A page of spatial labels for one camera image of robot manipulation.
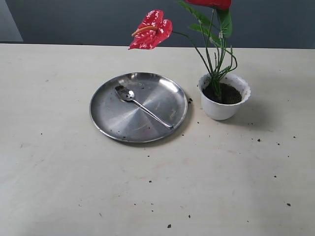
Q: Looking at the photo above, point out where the stainless steel spoon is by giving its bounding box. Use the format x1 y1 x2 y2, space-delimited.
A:
115 85 173 129

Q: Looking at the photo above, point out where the round stainless steel plate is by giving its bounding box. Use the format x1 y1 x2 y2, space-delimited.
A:
90 72 188 143

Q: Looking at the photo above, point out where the white plastic flower pot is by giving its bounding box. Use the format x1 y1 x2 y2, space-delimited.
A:
198 73 251 120

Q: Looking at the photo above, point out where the artificial red anthurium plant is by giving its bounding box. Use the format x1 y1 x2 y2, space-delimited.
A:
129 0 238 93

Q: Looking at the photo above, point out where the dark potting soil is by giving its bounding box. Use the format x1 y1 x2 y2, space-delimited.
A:
202 83 242 105

